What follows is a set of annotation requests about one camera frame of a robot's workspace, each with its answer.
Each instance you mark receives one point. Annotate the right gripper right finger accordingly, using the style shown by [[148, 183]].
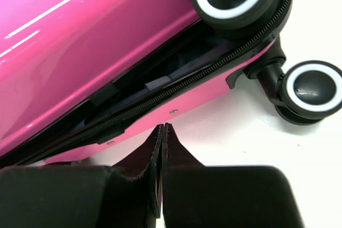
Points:
[[195, 195]]

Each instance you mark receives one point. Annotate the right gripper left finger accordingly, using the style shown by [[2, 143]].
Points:
[[127, 194]]

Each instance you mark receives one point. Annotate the pink hard-shell suitcase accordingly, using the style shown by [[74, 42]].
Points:
[[79, 74]]

